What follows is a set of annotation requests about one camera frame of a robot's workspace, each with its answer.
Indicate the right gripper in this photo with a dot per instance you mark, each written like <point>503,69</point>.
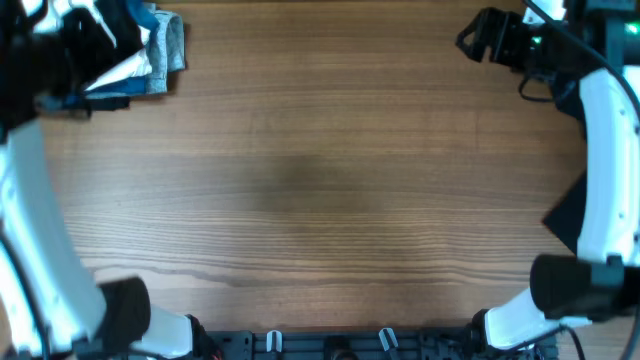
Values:
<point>508,26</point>

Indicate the white t-shirt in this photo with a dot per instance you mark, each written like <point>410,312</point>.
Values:
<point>46,21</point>

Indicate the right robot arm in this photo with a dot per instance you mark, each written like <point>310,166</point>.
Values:
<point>587,52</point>

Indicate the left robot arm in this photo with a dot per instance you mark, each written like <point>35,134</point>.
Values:
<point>50,53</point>

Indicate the black garment at right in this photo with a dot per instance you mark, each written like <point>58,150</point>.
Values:
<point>566,218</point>

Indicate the light grey folded garment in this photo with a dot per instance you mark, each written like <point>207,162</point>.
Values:
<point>166,51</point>

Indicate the blue button shirt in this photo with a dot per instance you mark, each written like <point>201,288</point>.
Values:
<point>107,41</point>

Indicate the black garment under pile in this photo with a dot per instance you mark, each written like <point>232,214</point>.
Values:
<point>108,104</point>

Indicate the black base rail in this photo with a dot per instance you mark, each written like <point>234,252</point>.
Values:
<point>386,343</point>

